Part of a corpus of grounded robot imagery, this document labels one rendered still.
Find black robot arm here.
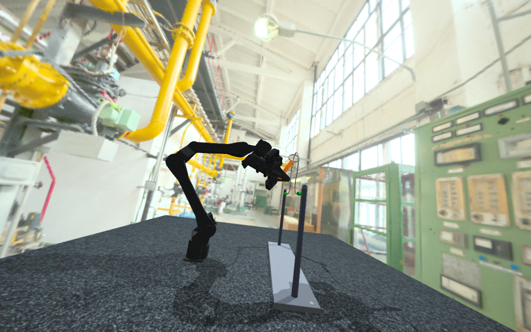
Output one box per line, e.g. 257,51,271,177
165,139,272,262

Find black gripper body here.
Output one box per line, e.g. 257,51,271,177
254,148,279,190

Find orange handle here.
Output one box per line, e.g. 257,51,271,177
283,154,298,173

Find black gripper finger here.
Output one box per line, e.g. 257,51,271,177
270,176,290,183
271,162,290,180

